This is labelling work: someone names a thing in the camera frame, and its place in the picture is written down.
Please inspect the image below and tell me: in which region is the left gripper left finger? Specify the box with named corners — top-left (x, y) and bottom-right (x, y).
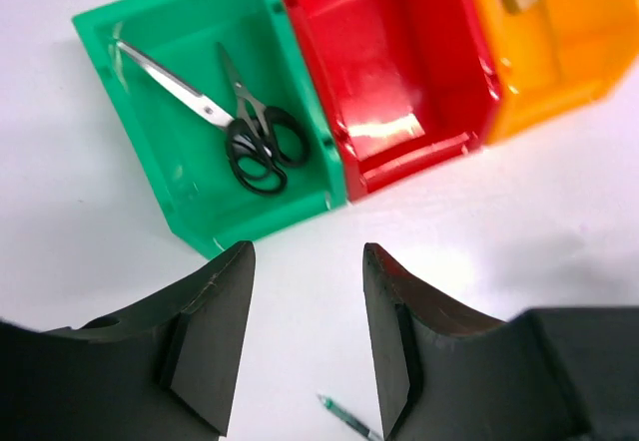
top-left (1, 241), bottom-right (256, 440)

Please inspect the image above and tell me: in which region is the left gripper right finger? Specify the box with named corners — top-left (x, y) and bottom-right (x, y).
top-left (362, 243), bottom-right (638, 440)

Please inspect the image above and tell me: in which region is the green pen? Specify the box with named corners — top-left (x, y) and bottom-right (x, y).
top-left (317, 393), bottom-right (383, 441)

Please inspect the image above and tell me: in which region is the green plastic bin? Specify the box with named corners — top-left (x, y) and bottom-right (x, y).
top-left (73, 0), bottom-right (346, 258)

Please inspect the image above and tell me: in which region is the yellow plastic bin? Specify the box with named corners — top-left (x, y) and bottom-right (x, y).
top-left (474, 0), bottom-right (638, 144)

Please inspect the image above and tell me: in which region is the red plastic bin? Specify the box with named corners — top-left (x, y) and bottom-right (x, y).
top-left (284, 0), bottom-right (501, 201)

